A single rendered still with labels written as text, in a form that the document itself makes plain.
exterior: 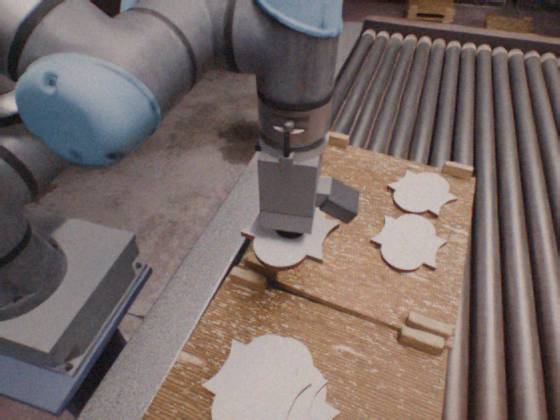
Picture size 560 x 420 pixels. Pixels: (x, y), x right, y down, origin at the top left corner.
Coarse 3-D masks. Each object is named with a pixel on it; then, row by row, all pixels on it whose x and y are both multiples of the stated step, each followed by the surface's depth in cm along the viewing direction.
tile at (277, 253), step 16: (256, 224) 52; (320, 224) 52; (336, 224) 52; (256, 240) 50; (272, 240) 50; (288, 240) 50; (304, 240) 50; (320, 240) 50; (256, 256) 49; (272, 256) 48; (288, 256) 48; (304, 256) 48; (320, 256) 48
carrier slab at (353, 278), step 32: (352, 160) 85; (384, 160) 85; (384, 192) 78; (448, 192) 78; (352, 224) 71; (448, 224) 71; (352, 256) 66; (448, 256) 66; (288, 288) 62; (320, 288) 62; (352, 288) 62; (384, 288) 62; (416, 288) 62; (448, 288) 62; (384, 320) 58; (448, 320) 58
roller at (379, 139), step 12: (408, 36) 138; (408, 48) 131; (408, 60) 125; (396, 72) 119; (396, 84) 113; (396, 96) 109; (384, 108) 104; (396, 108) 106; (384, 120) 99; (384, 132) 96; (372, 144) 92; (384, 144) 93
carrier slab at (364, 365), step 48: (240, 288) 62; (192, 336) 56; (240, 336) 56; (288, 336) 56; (336, 336) 56; (384, 336) 56; (192, 384) 51; (336, 384) 51; (384, 384) 51; (432, 384) 51
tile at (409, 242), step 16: (384, 224) 71; (400, 224) 70; (416, 224) 70; (384, 240) 67; (400, 240) 67; (416, 240) 67; (432, 240) 67; (384, 256) 65; (400, 256) 65; (416, 256) 65; (432, 256) 65; (400, 272) 64
